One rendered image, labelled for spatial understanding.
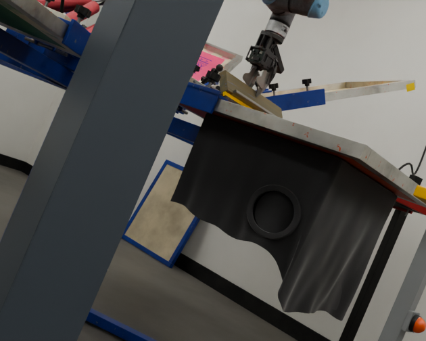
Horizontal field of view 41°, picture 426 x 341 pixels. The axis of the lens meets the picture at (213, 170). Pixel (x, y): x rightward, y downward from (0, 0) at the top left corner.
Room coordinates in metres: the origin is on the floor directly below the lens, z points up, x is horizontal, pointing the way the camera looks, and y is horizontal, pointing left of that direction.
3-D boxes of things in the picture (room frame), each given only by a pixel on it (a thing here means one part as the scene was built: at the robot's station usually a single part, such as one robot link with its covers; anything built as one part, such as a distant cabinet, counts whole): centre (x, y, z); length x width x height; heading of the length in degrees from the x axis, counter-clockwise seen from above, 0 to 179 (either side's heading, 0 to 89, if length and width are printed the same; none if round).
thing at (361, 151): (1.83, -0.19, 0.97); 0.79 x 0.58 x 0.04; 50
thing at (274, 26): (1.95, -0.01, 1.31); 0.08 x 0.08 x 0.05
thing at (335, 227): (1.64, -0.41, 0.74); 0.45 x 0.03 x 0.43; 140
